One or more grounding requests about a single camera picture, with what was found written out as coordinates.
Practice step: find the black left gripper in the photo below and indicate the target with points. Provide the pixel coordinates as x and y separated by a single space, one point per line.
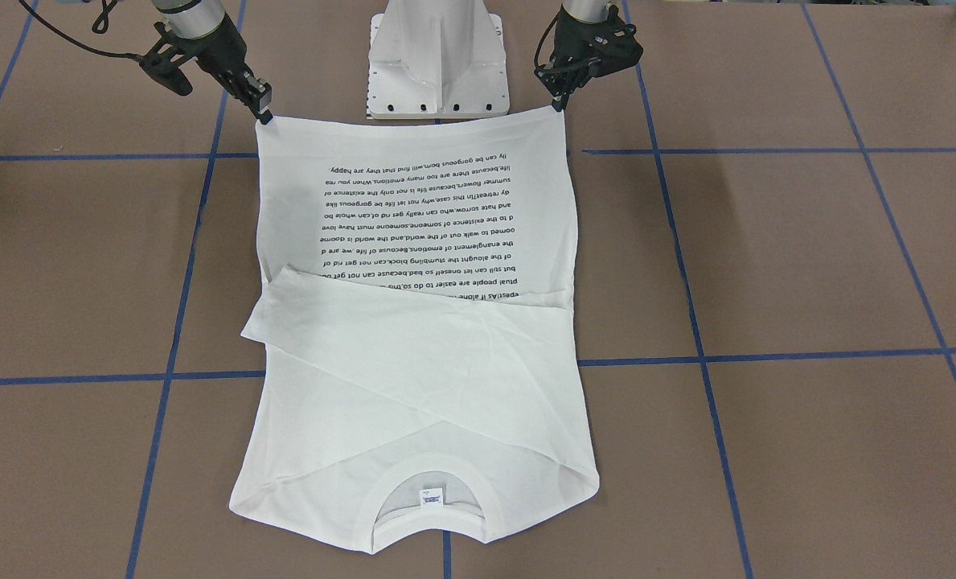
568 50

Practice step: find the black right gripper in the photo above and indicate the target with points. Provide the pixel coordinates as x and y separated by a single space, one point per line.
218 55

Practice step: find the white long-sleeve printed shirt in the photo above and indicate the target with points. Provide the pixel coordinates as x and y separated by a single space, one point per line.
417 310

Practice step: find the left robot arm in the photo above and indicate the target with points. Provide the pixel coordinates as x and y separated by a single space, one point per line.
585 40

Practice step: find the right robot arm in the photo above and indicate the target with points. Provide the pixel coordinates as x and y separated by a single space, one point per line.
203 31

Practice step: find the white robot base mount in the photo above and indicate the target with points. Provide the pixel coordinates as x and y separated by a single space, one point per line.
436 59

